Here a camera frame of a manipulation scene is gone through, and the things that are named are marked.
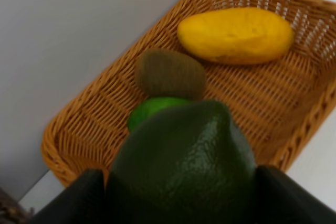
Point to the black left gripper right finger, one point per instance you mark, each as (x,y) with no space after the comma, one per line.
(282,200)

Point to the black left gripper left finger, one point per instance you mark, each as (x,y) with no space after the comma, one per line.
(82,202)

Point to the dark green lime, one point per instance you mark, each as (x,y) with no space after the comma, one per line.
(188,164)

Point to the bright green lime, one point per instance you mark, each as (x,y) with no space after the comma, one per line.
(151,106)

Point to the brown kiwi fruit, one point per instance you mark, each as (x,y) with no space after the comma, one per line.
(163,72)

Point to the yellow mango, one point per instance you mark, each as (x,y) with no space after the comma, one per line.
(236,36)

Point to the dark brown wicker basket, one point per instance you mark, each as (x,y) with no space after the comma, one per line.
(12,212)

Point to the orange wicker basket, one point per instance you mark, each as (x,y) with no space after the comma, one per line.
(279,106)

